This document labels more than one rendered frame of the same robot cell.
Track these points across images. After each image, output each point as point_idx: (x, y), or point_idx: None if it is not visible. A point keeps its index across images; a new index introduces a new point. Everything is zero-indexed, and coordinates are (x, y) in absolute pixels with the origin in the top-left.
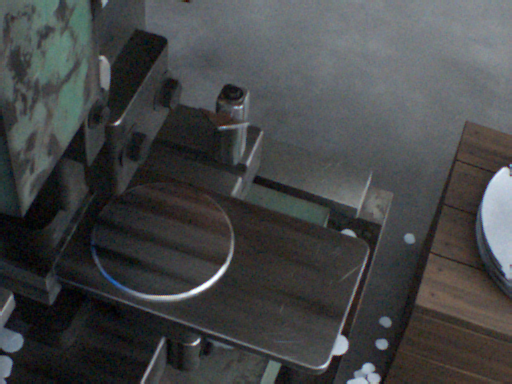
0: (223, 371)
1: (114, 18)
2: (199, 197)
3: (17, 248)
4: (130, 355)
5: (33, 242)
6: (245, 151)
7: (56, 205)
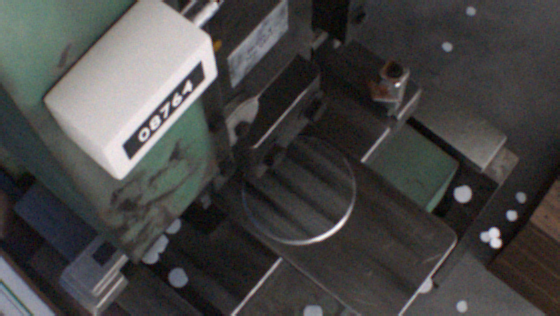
0: None
1: (272, 59)
2: (338, 159)
3: None
4: (256, 260)
5: None
6: (401, 105)
7: None
